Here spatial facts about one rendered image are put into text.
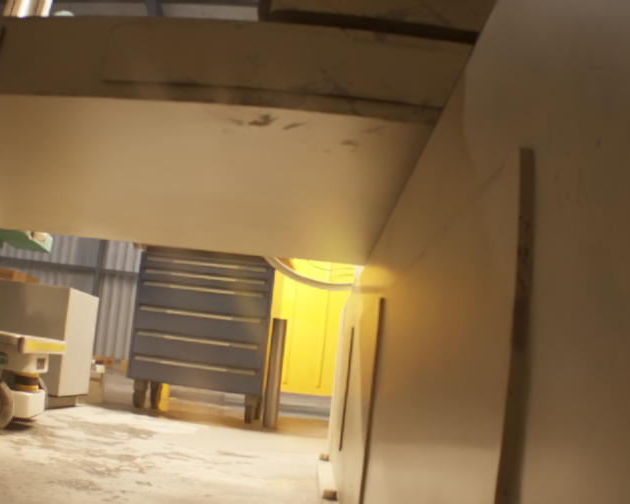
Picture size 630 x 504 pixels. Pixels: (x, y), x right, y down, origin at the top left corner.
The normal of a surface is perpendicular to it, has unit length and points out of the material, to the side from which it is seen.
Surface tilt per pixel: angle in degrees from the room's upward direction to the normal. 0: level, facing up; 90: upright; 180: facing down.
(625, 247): 90
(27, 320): 90
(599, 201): 90
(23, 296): 90
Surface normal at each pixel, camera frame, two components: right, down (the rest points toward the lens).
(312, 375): 0.01, -0.17
